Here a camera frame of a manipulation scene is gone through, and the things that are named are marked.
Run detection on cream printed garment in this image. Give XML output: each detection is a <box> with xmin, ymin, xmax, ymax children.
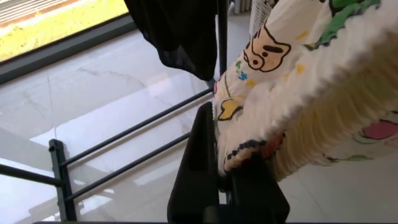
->
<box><xmin>213</xmin><ymin>0</ymin><xmax>398</xmax><ymax>183</ymax></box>

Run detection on black garment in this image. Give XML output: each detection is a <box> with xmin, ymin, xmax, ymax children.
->
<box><xmin>123</xmin><ymin>0</ymin><xmax>218</xmax><ymax>82</ymax></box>

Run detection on black clothes rack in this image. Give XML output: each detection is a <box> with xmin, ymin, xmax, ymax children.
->
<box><xmin>0</xmin><ymin>0</ymin><xmax>229</xmax><ymax>222</ymax></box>

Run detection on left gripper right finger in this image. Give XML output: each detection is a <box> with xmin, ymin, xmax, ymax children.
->
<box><xmin>226</xmin><ymin>151</ymin><xmax>290</xmax><ymax>223</ymax></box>

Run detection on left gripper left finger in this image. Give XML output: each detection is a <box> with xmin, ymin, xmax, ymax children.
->
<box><xmin>167</xmin><ymin>101</ymin><xmax>220</xmax><ymax>223</ymax></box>

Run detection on window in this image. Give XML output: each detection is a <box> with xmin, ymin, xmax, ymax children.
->
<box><xmin>0</xmin><ymin>0</ymin><xmax>137</xmax><ymax>85</ymax></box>

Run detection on white laundry basket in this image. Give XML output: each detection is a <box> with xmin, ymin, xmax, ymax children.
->
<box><xmin>248</xmin><ymin>0</ymin><xmax>279</xmax><ymax>38</ymax></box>

